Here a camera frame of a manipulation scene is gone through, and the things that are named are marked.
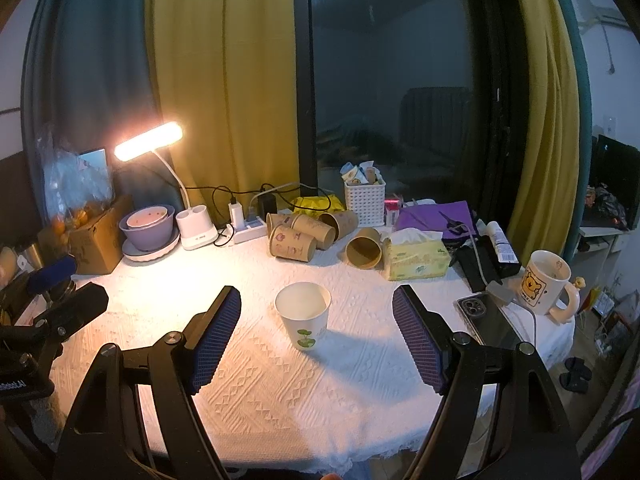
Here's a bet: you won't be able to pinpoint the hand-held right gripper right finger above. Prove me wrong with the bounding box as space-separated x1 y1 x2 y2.
392 285 583 480

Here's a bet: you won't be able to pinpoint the yellow-green tissue box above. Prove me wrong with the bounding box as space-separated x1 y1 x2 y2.
382 228 451 282

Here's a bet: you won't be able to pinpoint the purple bowl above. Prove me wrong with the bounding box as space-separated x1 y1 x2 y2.
119 204 176 252

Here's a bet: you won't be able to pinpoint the dark window pane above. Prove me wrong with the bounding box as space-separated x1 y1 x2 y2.
307 0 501 203

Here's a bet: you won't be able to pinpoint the white plate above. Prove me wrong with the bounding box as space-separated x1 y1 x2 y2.
122 232 181 263

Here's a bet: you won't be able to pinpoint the white desk lamp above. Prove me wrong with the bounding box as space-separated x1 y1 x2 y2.
114 121 219 251

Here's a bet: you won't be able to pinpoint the white power strip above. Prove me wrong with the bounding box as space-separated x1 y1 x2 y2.
220 216 269 245

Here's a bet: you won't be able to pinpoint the white textured tablecloth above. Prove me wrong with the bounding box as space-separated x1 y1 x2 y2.
50 237 577 476

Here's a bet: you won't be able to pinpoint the dark slippers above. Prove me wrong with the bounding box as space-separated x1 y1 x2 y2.
559 357 594 394

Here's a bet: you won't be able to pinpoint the cardboard box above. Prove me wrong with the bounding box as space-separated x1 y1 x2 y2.
37 195 134 276

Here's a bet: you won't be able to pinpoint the black scissors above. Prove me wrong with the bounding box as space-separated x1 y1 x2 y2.
438 211 471 237

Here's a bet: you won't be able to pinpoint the purple folder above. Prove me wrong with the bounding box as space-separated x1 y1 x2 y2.
394 201 479 242

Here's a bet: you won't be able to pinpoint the small white box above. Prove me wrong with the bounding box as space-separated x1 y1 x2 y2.
383 198 405 227

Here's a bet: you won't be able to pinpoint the white bear mug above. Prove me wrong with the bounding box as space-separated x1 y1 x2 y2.
514 249 584 324

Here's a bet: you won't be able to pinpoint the white plastic basket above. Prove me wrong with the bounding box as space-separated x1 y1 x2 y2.
343 172 387 227

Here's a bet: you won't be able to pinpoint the white tube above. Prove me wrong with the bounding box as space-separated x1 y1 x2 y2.
485 220 519 264

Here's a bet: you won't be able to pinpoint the black cable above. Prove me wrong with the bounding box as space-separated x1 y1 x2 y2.
186 185 261 226

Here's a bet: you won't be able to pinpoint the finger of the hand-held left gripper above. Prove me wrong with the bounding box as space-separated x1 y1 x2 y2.
27 282 110 347
0 255 79 313

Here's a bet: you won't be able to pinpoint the clear plastic bag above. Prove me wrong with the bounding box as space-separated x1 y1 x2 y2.
41 127 117 223

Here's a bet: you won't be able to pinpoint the yellow packet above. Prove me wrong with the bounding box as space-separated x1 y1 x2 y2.
293 196 347 215

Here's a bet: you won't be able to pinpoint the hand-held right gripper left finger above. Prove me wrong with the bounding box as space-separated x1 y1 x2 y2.
52 286 242 480

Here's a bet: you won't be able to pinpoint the smartphone in clear case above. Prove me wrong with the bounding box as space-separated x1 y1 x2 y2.
454 291 524 351

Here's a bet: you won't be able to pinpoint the brown paper cup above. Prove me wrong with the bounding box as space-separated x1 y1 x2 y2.
265 212 294 237
291 214 336 250
318 210 360 241
269 225 317 264
344 227 384 270

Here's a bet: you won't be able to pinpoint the teal curtain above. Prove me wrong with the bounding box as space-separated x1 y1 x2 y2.
542 0 594 233
21 0 167 213

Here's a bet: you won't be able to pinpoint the black pouch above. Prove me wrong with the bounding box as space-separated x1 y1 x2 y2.
457 235 519 292

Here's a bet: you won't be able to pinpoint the black monitor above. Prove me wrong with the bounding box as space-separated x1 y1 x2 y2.
586 134 640 232

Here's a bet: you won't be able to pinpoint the white paper cup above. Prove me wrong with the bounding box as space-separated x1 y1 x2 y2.
275 282 332 352

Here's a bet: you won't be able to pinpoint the yellow curtain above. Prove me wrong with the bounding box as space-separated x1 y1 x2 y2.
144 0 315 217
504 0 582 267

